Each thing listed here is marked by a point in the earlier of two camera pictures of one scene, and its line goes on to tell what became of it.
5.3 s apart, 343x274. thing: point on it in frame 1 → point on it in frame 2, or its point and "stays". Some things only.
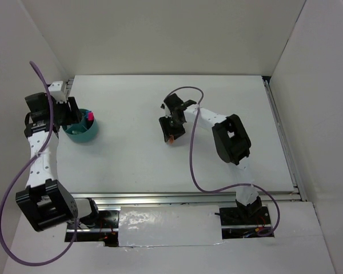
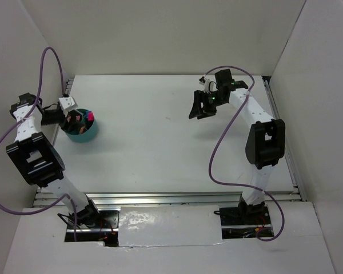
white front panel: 172,225 stays
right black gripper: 168,131 → 199,96
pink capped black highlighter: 91,117 stays
